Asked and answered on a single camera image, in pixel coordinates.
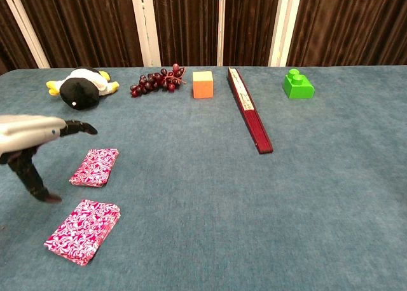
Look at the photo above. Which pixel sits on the left black-fingered robot hand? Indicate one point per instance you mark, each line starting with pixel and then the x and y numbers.
pixel 28 129

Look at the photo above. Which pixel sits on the pink patterned cloth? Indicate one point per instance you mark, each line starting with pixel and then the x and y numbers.
pixel 83 232

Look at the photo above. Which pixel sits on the black white penguin plush toy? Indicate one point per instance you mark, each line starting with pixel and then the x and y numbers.
pixel 79 92

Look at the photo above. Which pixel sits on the dark brown curtain panel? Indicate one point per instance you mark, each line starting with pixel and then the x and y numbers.
pixel 187 24
pixel 86 24
pixel 251 24
pixel 12 46
pixel 349 24

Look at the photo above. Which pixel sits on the dark red grape bunch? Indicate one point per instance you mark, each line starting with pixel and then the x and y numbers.
pixel 155 81

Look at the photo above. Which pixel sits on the orange and yellow cube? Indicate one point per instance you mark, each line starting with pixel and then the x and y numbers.
pixel 203 87

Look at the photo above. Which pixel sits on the blue felt table mat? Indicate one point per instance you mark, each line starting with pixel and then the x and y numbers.
pixel 222 208

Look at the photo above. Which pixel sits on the dark red folded fan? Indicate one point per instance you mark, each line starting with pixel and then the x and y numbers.
pixel 254 122

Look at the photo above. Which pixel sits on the green two-stud building block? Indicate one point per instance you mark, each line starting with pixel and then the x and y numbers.
pixel 299 87

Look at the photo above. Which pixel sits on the thin white frame post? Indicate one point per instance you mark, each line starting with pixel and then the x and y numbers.
pixel 220 27

